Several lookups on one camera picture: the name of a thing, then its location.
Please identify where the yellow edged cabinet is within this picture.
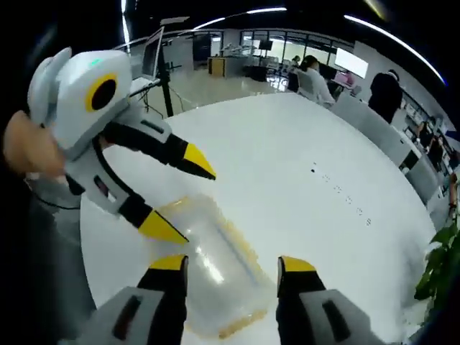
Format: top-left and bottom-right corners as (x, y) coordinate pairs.
(207, 55), (229, 78)

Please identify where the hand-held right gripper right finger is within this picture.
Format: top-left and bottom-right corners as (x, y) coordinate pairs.
(275, 254), (382, 345)

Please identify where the clear box with yellow buckles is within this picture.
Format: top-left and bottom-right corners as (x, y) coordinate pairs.
(149, 193), (275, 341)

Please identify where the ceiling light strip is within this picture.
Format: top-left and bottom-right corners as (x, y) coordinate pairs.
(343, 14), (449, 86)

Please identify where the green potted plant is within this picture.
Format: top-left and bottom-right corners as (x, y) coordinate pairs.
(414, 211), (460, 307)

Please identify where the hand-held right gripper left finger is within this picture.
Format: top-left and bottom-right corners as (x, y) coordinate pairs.
(77, 254), (190, 345)

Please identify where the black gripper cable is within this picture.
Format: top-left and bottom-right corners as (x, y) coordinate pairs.
(27, 175), (84, 211)

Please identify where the black laptop stand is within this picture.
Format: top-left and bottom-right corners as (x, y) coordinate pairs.
(157, 18), (174, 119)

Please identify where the open laptop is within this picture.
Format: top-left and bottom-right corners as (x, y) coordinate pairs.
(128, 27), (167, 98)

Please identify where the bright wall screen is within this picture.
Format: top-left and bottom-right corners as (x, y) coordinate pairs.
(333, 47), (369, 79)

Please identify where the person's left hand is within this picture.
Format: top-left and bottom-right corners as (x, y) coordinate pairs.
(3, 109), (68, 177)

